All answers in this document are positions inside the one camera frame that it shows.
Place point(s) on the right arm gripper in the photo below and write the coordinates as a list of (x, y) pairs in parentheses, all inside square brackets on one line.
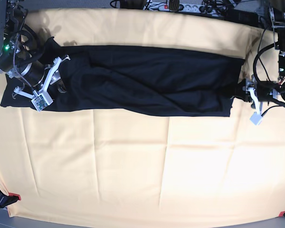
[(41, 77)]

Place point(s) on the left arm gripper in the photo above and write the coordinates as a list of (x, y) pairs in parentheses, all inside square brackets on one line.
[(258, 94)]

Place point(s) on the dark navy T-shirt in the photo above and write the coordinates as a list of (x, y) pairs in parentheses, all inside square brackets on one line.
[(147, 80)]

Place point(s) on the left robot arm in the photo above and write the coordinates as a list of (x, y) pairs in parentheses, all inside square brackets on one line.
[(277, 16)]

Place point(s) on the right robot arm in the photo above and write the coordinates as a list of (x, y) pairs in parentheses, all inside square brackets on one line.
[(24, 57)]

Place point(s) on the white power strip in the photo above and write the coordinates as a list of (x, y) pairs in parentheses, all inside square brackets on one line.
[(174, 6)]

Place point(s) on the yellow table cloth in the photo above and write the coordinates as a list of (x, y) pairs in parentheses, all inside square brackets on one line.
[(119, 169)]

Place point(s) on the red black clamp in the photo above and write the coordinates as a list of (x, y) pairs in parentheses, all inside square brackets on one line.
[(6, 200)]

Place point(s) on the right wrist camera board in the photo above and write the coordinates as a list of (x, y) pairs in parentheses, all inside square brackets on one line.
[(41, 100)]

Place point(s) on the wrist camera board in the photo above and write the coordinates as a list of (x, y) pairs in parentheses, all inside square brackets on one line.
[(41, 100), (256, 118)]

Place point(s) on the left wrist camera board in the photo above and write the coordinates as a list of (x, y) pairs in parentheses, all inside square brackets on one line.
[(256, 118)]

